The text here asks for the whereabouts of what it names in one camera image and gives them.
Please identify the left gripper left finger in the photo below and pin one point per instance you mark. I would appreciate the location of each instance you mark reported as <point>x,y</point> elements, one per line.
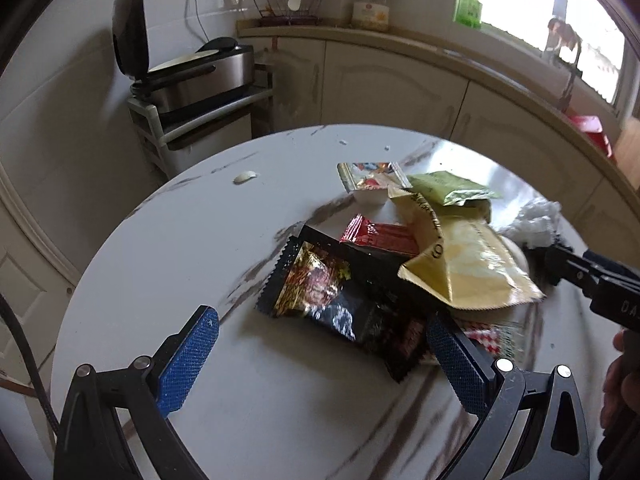
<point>92,444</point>

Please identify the glass jar with label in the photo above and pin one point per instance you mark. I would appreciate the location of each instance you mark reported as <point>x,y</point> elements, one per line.
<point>371,15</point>

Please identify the wooden cutting board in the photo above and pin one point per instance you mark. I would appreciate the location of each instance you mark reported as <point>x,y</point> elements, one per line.
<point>627,150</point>

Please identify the green snack wrapper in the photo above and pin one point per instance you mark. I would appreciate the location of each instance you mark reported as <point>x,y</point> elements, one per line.
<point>446,189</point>

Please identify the kitchen window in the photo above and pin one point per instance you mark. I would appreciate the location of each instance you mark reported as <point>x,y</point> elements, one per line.
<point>609,66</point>

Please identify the garlic clove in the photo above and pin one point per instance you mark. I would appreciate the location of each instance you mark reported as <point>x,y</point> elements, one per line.
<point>245,176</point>

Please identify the red snack wrapper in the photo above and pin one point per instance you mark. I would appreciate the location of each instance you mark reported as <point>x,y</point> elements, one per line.
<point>384,237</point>

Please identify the white steamed bun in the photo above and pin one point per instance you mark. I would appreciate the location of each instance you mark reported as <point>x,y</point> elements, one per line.
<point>516,253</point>

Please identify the red plastic basin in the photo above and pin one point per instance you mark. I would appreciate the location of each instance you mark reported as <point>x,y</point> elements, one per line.
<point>591,126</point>

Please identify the black glossy snack bag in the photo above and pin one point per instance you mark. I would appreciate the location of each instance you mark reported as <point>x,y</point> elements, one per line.
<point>354,296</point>

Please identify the white door with handle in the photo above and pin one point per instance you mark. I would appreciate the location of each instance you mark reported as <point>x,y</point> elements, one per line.
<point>36,279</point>

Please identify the black silver rice cooker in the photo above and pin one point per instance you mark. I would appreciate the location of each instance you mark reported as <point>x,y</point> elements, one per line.
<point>221,66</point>

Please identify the yellow gold snack bag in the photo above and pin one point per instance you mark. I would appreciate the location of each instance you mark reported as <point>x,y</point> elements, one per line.
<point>461,261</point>

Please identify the clear crinkled plastic wrap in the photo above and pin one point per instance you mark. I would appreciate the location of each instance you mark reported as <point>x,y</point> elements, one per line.
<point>536,225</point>

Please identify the cream base cabinets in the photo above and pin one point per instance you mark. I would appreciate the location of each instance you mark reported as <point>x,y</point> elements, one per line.
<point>329,75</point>

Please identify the metal kitchen faucet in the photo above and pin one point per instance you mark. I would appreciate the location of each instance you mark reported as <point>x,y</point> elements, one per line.
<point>573,73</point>

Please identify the cloth on faucet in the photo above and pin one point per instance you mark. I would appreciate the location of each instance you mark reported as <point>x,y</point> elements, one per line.
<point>561,35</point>

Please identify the person's right hand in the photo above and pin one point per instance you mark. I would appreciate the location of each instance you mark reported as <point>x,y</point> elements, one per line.
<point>619,389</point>

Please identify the red white checkered sachet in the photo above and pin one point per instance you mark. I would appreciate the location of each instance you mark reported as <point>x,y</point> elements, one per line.
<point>500,340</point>

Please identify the grey metal shelf rack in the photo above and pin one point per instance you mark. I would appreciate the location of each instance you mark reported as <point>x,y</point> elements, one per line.
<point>174,143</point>

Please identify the black plastic bag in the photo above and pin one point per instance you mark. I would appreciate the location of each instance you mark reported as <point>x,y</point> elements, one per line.
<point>542,262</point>

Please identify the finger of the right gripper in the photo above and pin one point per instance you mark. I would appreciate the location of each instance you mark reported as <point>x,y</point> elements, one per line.
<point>609,284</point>

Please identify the green dish soap bottle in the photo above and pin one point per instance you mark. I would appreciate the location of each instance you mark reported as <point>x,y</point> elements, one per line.
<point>469,13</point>

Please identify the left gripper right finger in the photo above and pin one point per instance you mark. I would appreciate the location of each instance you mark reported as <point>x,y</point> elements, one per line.
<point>554,443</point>

